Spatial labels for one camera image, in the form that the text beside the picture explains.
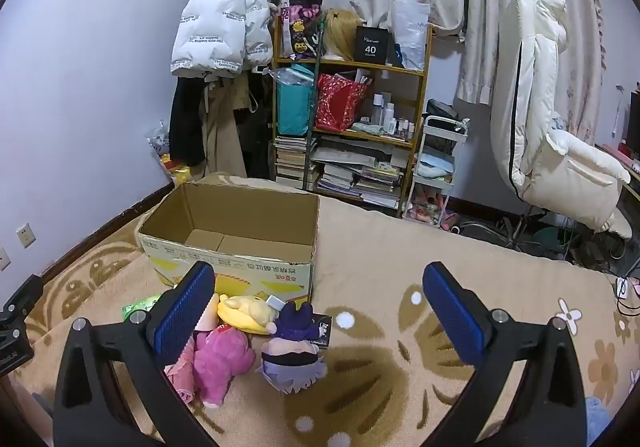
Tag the light blue cloth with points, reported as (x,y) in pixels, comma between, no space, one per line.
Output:
(597,422)

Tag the green pole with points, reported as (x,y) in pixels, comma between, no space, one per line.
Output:
(314,102)

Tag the teal shopping bag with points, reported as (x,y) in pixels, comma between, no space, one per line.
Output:
(295,107)

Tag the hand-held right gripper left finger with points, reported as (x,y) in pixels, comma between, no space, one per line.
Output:
(182,312)

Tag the beige hanging coat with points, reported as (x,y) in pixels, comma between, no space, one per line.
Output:
(222,137)

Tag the white power strip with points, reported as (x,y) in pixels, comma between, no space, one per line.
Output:
(625,287)

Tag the pink plush toy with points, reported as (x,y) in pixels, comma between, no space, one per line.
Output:
(220,362)

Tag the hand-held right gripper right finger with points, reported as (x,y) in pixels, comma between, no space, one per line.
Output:
(457,312)

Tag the blond wig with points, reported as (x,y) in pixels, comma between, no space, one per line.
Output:
(345,34)

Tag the black square box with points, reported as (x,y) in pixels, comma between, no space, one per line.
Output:
(371,47)

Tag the green packet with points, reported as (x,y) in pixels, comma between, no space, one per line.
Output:
(142,307)

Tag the dark hanging garment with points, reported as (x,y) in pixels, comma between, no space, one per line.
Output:
(260,137)

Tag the black hanging coat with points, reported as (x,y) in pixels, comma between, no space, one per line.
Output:
(187,122)

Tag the white wall socket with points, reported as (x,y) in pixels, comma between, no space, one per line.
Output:
(4,259)
(25,235)

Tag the messy pile of books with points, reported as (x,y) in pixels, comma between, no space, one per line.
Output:
(360,172)

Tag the yellow and white floor bags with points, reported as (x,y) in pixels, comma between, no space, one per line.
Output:
(167,162)

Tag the pink roll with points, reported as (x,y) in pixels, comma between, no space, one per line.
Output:
(181,374)

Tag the yellow plush toy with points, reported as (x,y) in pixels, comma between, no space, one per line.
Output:
(245,314)

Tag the white rolling cart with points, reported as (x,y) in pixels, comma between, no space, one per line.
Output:
(442,127)

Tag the purple plush doll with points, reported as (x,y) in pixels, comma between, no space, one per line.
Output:
(292,357)

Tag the group of cosmetic bottles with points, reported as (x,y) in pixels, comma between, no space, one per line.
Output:
(387,114)

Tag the clear plastic bag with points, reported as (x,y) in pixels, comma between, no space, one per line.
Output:
(411,34)

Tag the black hang tag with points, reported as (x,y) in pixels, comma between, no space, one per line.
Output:
(323,329)

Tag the white puffer jacket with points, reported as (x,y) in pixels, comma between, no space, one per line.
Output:
(220,22)

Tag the neat stack of books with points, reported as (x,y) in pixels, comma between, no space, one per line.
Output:
(290,162)

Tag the wooden shelf unit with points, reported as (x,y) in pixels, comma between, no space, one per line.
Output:
(419,92)

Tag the red patterned bag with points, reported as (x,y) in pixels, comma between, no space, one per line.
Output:
(337,102)

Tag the printed cartoon bag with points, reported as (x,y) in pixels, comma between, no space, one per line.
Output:
(300,27)

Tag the cardboard box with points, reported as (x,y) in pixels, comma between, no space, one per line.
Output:
(240,212)

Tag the white padded chair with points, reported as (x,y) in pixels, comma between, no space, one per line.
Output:
(535,92)

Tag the black pouch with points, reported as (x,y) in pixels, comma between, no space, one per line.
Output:
(442,109)

